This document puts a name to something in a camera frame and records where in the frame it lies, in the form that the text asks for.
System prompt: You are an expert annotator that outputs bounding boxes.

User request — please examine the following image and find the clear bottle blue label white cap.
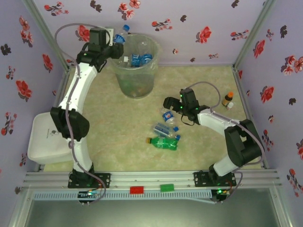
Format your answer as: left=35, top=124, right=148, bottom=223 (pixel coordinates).
left=122, top=53, right=143, bottom=69

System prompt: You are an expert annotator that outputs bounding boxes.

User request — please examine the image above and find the translucent plastic waste bin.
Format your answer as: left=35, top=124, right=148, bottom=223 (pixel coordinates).
left=107, top=34, right=163, bottom=99

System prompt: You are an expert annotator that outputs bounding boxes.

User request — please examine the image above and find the clear Pepsi bottle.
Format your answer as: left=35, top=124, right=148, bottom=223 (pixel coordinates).
left=161, top=107, right=178, bottom=125

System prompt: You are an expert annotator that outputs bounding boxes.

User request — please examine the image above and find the crushed clear bottle blue label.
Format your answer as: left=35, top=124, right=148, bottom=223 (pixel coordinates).
left=151, top=122, right=179, bottom=137

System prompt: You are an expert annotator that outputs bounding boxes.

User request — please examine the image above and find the green Sprite plastic bottle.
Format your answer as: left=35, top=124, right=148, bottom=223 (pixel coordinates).
left=145, top=136, right=179, bottom=151

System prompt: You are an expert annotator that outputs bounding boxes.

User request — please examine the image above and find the brown bottle with orange cap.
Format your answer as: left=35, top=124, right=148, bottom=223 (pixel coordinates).
left=221, top=91, right=234, bottom=106

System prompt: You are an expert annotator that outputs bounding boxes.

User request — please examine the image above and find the right circuit board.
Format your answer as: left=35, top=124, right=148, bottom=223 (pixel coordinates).
left=212, top=188, right=232, bottom=203

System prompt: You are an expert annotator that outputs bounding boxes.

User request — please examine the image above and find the circuit board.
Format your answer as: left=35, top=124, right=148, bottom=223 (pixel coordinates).
left=78, top=191, right=99, bottom=199
left=212, top=188, right=232, bottom=203

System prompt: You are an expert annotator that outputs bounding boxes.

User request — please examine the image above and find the white plastic tub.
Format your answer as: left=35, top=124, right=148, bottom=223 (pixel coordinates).
left=27, top=112, right=74, bottom=165

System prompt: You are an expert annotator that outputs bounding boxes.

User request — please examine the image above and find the left circuit board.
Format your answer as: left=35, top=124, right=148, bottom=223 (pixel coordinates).
left=78, top=191, right=99, bottom=199

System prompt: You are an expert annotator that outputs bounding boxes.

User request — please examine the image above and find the grey right arm cable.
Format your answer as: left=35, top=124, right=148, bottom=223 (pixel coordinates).
left=186, top=81, right=265, bottom=204

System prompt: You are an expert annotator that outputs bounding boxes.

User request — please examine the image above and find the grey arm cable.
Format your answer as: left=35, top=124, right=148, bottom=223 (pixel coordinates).
left=186, top=81, right=265, bottom=204
left=54, top=23, right=107, bottom=205

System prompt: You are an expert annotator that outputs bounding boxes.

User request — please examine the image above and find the grey left arm cable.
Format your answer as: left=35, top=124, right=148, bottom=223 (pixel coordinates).
left=54, top=23, right=107, bottom=205

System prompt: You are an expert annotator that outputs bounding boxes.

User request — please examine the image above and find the aluminium left corner post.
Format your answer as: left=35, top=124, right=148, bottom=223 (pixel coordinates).
left=22, top=0, right=71, bottom=70

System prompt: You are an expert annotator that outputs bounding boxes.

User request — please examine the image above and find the aluminium corner post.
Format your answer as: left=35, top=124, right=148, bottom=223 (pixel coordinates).
left=233, top=0, right=277, bottom=71
left=22, top=0, right=71, bottom=70

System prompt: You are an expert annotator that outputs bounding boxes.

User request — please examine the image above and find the aluminium left side rail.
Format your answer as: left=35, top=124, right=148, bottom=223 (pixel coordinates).
left=52, top=67, right=71, bottom=109

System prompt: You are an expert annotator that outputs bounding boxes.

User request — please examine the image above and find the aluminium right side rail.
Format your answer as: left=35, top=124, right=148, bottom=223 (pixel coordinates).
left=232, top=66, right=269, bottom=169

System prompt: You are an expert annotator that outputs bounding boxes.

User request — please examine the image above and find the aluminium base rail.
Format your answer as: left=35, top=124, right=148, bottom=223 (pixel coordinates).
left=23, top=171, right=280, bottom=190

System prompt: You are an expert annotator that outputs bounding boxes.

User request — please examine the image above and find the white slotted cable duct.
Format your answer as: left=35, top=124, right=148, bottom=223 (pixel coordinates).
left=34, top=191, right=213, bottom=201

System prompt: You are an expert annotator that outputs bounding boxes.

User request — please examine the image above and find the aluminium right corner post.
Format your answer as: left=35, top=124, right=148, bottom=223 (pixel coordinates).
left=233, top=0, right=277, bottom=71

